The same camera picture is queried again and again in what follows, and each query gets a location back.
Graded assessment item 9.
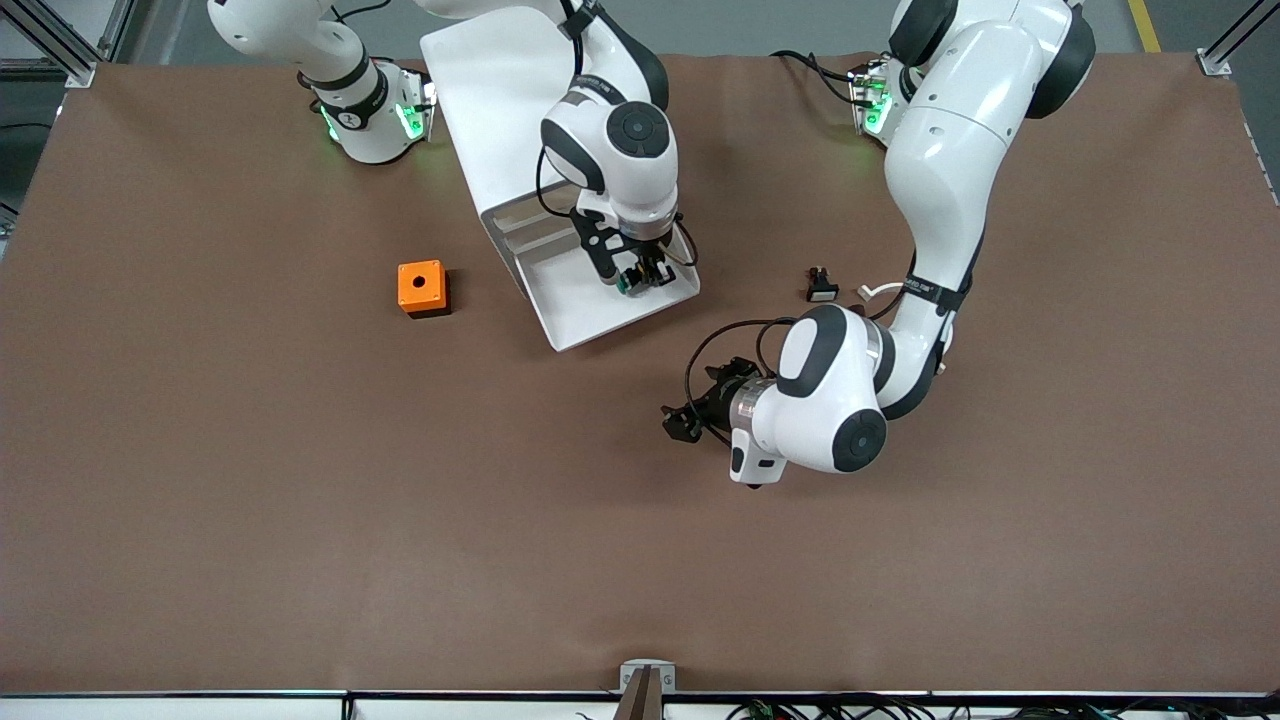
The white plastic drawer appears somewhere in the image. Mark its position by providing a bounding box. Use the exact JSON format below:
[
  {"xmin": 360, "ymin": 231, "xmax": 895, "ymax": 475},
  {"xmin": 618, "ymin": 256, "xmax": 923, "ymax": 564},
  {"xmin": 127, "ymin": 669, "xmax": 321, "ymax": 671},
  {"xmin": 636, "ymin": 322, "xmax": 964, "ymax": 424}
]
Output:
[
  {"xmin": 508, "ymin": 235, "xmax": 589, "ymax": 277},
  {"xmin": 490, "ymin": 190, "xmax": 579, "ymax": 238},
  {"xmin": 522, "ymin": 238, "xmax": 701, "ymax": 353},
  {"xmin": 499, "ymin": 212, "xmax": 583, "ymax": 257}
]

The white drawer cabinet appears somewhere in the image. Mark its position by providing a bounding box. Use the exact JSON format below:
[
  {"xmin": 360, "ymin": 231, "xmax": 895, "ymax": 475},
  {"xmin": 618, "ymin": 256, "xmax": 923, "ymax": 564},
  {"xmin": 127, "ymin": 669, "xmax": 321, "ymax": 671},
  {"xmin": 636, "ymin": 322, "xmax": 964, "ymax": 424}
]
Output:
[{"xmin": 419, "ymin": 0, "xmax": 601, "ymax": 301}]

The brown table mat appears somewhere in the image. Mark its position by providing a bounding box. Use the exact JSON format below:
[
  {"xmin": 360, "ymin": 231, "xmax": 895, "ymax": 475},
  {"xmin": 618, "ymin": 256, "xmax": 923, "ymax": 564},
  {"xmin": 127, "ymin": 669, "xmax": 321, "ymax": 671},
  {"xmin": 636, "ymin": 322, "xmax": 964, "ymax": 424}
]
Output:
[{"xmin": 0, "ymin": 50, "xmax": 1280, "ymax": 696}]

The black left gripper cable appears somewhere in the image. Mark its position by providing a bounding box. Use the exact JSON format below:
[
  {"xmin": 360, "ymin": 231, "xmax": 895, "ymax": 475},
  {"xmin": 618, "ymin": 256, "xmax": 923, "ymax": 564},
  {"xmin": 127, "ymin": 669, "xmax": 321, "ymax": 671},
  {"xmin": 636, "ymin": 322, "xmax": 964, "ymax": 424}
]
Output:
[{"xmin": 685, "ymin": 318, "xmax": 801, "ymax": 446}]

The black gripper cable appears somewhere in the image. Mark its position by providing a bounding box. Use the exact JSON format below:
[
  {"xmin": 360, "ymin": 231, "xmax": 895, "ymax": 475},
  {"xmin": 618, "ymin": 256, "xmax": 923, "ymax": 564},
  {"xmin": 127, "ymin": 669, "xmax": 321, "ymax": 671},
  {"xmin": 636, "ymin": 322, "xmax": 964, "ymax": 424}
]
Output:
[
  {"xmin": 535, "ymin": 140, "xmax": 701, "ymax": 269},
  {"xmin": 685, "ymin": 318, "xmax": 801, "ymax": 446}
]

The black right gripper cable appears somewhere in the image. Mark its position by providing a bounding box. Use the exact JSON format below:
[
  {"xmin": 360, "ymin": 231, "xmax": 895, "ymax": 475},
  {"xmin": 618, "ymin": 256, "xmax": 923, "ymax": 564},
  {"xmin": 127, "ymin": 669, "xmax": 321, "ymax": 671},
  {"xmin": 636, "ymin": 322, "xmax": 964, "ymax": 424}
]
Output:
[{"xmin": 535, "ymin": 140, "xmax": 701, "ymax": 269}]

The orange button enclosure box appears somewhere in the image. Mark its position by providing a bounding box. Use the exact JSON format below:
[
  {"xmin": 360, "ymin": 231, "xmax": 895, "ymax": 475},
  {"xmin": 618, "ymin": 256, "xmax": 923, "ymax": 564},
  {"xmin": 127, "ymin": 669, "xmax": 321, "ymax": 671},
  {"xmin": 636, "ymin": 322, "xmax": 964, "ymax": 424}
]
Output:
[{"xmin": 397, "ymin": 260, "xmax": 452, "ymax": 320}]

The black left base cable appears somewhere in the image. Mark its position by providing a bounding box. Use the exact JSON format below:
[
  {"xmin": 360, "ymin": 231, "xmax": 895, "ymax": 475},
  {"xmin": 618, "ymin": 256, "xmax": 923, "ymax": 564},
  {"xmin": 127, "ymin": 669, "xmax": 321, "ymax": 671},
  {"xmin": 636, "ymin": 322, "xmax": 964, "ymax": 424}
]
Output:
[{"xmin": 770, "ymin": 50, "xmax": 863, "ymax": 106}]

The black base cable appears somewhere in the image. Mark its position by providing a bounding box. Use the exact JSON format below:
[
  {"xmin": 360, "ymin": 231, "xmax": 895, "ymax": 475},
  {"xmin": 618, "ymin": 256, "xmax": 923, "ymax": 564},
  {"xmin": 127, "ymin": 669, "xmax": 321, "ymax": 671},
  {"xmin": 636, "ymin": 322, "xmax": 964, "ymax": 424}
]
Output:
[
  {"xmin": 330, "ymin": 0, "xmax": 397, "ymax": 63},
  {"xmin": 770, "ymin": 50, "xmax": 863, "ymax": 106}
]

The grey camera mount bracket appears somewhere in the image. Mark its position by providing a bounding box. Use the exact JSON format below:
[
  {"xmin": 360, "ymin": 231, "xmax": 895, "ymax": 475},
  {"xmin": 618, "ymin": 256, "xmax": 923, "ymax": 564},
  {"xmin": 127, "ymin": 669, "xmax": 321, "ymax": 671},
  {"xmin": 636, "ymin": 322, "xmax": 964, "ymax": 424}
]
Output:
[{"xmin": 614, "ymin": 660, "xmax": 678, "ymax": 720}]

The black cable bundle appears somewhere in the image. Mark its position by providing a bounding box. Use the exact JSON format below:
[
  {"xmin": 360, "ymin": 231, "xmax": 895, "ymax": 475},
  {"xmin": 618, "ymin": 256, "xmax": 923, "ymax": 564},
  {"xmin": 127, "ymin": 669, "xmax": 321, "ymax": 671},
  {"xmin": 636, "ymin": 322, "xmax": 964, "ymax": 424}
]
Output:
[{"xmin": 725, "ymin": 697, "xmax": 1280, "ymax": 720}]

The black right base cable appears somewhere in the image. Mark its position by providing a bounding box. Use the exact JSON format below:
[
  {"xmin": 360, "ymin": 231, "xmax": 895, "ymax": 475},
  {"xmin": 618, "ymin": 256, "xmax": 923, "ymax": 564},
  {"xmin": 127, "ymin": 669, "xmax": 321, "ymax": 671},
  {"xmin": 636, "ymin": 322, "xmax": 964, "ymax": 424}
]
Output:
[{"xmin": 330, "ymin": 0, "xmax": 397, "ymax": 63}]

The white table frame rail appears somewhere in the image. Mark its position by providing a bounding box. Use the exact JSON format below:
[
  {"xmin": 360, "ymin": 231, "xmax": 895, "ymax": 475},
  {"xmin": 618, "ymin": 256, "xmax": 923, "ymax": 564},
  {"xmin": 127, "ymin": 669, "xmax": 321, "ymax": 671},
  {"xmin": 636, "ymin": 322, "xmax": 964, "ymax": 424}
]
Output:
[{"xmin": 0, "ymin": 688, "xmax": 1280, "ymax": 720}]

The aluminium frame profile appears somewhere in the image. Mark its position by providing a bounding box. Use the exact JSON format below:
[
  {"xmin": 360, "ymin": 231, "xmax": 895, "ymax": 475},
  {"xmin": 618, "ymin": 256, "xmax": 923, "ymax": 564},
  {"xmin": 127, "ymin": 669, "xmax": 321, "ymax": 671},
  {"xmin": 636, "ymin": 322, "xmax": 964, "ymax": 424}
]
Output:
[
  {"xmin": 0, "ymin": 0, "xmax": 136, "ymax": 89},
  {"xmin": 1197, "ymin": 0, "xmax": 1280, "ymax": 78}
]

